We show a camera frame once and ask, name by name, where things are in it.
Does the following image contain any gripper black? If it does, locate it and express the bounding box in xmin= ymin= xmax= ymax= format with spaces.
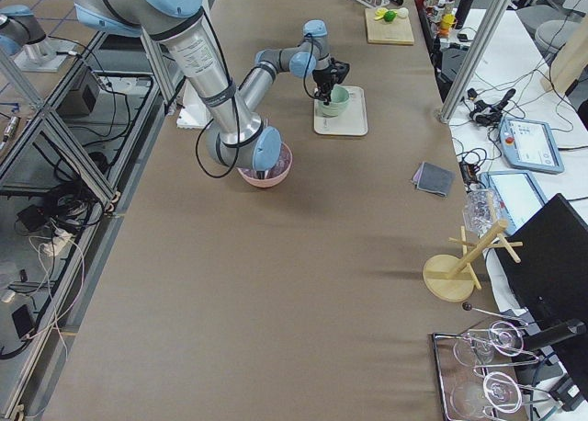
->
xmin=312 ymin=67 xmax=335 ymax=106

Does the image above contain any green bowl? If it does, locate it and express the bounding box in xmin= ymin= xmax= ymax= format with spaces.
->
xmin=319 ymin=105 xmax=345 ymax=115
xmin=329 ymin=85 xmax=349 ymax=108
xmin=321 ymin=113 xmax=343 ymax=119

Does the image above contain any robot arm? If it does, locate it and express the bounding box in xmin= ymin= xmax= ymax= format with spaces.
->
xmin=74 ymin=0 xmax=349 ymax=172

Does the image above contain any green bowl on tray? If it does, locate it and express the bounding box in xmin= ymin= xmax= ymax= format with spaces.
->
xmin=321 ymin=113 xmax=343 ymax=119

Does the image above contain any cream serving tray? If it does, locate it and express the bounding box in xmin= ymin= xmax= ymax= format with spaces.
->
xmin=313 ymin=85 xmax=368 ymax=136

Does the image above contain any pink bowl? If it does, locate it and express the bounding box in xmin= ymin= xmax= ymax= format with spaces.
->
xmin=238 ymin=142 xmax=293 ymax=188

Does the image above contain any bamboo cutting board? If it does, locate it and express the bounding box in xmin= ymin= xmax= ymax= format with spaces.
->
xmin=365 ymin=8 xmax=414 ymax=45

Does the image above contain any white garlic bulb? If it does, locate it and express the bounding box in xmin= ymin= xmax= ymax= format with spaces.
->
xmin=396 ymin=7 xmax=409 ymax=18

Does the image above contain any grey folded cloth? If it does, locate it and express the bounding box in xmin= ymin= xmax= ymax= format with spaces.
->
xmin=412 ymin=162 xmax=455 ymax=197

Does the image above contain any teach pendant far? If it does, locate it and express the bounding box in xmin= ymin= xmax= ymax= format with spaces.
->
xmin=499 ymin=117 xmax=565 ymax=174

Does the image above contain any teach pendant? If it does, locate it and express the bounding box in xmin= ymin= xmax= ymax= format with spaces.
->
xmin=499 ymin=117 xmax=565 ymax=174
xmin=480 ymin=170 xmax=547 ymax=235

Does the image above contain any teach pendant near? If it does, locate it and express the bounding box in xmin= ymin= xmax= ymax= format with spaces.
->
xmin=480 ymin=170 xmax=547 ymax=235

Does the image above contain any wooden mug tree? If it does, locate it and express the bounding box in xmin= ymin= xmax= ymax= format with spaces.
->
xmin=423 ymin=194 xmax=523 ymax=302

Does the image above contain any black monitor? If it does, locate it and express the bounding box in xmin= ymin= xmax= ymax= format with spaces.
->
xmin=496 ymin=194 xmax=587 ymax=328

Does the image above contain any wine glass upper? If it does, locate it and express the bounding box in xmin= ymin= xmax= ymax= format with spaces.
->
xmin=453 ymin=321 xmax=523 ymax=367

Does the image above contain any wine glass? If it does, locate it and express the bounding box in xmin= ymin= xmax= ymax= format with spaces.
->
xmin=449 ymin=371 xmax=522 ymax=420
xmin=453 ymin=321 xmax=523 ymax=367

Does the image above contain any wine glass lower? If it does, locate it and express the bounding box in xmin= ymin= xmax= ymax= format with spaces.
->
xmin=449 ymin=371 xmax=522 ymax=420

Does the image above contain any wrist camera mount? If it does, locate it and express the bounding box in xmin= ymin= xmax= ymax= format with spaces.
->
xmin=331 ymin=58 xmax=350 ymax=85

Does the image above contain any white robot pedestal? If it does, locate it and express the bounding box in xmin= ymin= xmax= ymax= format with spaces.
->
xmin=175 ymin=0 xmax=221 ymax=131

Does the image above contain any aluminium frame post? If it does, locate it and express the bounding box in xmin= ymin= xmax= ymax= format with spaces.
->
xmin=438 ymin=0 xmax=511 ymax=124

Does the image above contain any wire glass rack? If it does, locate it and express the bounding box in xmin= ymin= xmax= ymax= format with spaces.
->
xmin=431 ymin=324 xmax=561 ymax=420

